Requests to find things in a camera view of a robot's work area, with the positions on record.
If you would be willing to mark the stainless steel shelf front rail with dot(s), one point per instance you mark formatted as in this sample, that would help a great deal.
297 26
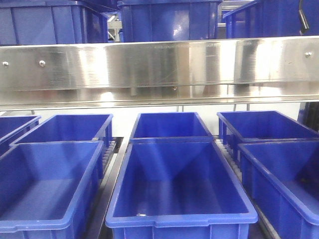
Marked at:
107 75

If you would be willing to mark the dark blue bin lower left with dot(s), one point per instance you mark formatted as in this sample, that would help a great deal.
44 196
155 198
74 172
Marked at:
47 189

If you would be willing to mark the dark blue bin upper left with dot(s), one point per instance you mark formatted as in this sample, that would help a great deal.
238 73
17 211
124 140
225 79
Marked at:
42 22

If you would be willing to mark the dark blue bin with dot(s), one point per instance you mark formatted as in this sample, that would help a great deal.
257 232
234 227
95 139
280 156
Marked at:
259 126
178 190
42 22
273 18
13 127
47 189
170 125
282 178
89 127
168 20

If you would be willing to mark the dark blue bin rear right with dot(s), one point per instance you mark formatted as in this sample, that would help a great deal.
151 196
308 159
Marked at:
259 126

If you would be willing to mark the white roller track strip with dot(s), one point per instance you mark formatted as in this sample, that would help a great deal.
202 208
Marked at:
226 151

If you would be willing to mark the dark blue bin upper middle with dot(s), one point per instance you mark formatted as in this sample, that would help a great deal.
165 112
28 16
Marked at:
168 20

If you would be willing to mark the dark blue bin rear middle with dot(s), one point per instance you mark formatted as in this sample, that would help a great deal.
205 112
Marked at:
170 125

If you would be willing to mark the dark blue bin lower middle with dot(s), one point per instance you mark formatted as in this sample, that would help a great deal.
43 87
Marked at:
178 190

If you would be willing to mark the dark blue bin upper right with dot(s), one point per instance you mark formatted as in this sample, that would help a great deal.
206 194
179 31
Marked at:
273 18

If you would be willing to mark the dark blue bin lower right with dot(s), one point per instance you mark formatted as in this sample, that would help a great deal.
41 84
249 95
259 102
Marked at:
282 178

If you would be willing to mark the dark blue bin rear left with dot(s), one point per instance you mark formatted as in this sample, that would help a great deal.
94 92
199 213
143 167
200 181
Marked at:
89 127

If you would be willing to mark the steel lane divider rail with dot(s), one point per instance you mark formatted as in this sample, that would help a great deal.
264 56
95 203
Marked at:
113 157

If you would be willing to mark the dark blue bin far left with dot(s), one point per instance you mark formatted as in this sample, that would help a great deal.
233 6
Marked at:
13 127

